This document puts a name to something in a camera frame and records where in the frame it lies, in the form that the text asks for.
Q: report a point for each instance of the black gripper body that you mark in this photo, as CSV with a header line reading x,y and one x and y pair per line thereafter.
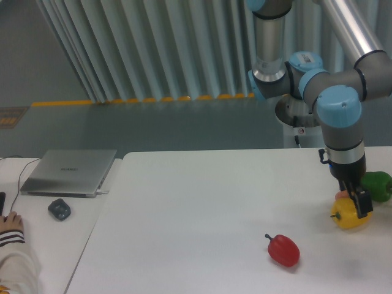
x,y
348,174

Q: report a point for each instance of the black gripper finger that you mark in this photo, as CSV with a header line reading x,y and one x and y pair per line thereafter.
x,y
361,199

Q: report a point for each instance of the red bell pepper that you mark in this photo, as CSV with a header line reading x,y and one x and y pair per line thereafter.
x,y
283,250

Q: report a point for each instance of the cream sleeved forearm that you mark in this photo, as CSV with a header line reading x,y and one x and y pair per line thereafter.
x,y
19,265

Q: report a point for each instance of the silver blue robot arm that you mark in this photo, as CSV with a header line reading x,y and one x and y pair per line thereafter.
x,y
334,99

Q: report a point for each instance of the person's hand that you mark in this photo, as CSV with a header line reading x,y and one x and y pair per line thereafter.
x,y
11,223

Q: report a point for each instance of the small orange red pepper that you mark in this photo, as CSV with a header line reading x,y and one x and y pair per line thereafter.
x,y
341,194

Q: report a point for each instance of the yellow bell pepper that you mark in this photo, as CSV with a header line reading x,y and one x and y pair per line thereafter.
x,y
343,213

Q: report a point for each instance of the green bell pepper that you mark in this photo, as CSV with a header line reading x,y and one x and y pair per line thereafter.
x,y
378,183

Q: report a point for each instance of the white usb plug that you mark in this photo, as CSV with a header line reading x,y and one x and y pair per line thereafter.
x,y
101,192

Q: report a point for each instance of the white corrugated partition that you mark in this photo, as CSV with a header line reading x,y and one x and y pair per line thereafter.
x,y
157,50

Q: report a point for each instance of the silver closed laptop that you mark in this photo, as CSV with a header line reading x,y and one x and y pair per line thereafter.
x,y
70,173

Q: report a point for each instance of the dark grey earbuds case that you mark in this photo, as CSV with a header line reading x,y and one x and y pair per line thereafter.
x,y
59,209

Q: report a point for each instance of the black phone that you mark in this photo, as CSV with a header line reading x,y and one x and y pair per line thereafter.
x,y
2,202

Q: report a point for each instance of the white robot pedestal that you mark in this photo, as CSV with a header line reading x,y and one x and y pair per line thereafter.
x,y
300,128

